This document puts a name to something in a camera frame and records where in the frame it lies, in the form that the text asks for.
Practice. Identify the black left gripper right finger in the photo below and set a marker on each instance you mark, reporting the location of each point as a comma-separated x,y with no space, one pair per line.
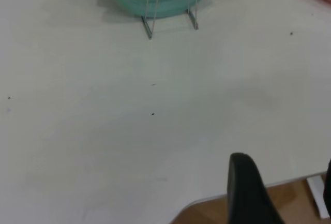
328,190

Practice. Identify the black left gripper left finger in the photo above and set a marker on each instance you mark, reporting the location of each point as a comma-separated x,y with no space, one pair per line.
248,195

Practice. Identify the white table leg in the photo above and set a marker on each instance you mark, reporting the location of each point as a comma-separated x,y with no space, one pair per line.
318,198

